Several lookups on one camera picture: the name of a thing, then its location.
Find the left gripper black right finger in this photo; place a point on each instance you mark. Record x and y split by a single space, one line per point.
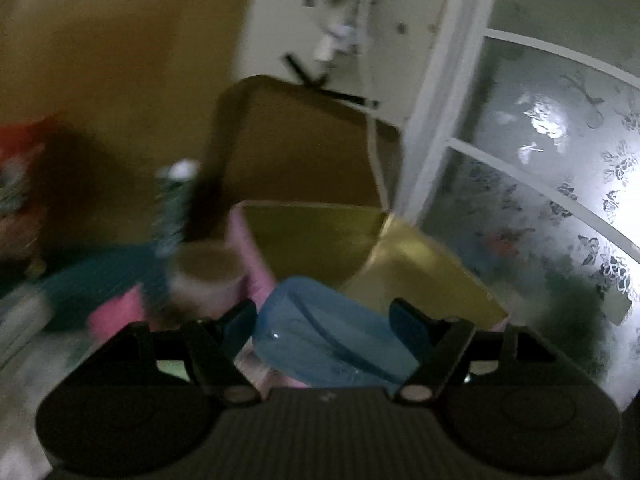
440 348

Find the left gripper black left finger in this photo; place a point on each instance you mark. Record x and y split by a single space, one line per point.
211 348

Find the blue soft pouch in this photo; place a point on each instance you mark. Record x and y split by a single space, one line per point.
318 336

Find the pink knitted soft toy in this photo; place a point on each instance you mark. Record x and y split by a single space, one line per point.
109 318

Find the white paper cup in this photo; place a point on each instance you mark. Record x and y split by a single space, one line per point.
206 279

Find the pink tin box gold interior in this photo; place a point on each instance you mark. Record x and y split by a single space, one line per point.
363 253

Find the teal knitted cloth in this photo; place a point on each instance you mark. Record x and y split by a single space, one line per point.
78 290

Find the green drink carton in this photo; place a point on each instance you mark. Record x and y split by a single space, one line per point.
175 184

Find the frosted floral glass door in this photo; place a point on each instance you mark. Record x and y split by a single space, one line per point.
522 156

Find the large brown cardboard panel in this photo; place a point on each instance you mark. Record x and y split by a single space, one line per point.
134 81

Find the white wall charger plug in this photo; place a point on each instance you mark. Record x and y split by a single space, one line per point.
337 24

